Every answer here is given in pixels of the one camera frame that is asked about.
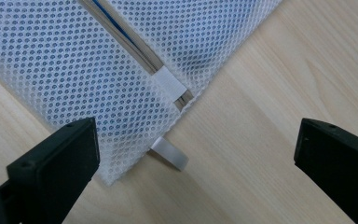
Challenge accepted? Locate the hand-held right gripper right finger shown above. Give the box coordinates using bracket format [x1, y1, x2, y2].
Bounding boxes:
[293, 117, 358, 224]

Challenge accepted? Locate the white mesh laundry bag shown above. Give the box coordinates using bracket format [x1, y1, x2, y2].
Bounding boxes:
[0, 0, 283, 187]

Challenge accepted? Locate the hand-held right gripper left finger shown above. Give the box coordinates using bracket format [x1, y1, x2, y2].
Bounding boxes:
[0, 117, 101, 224]

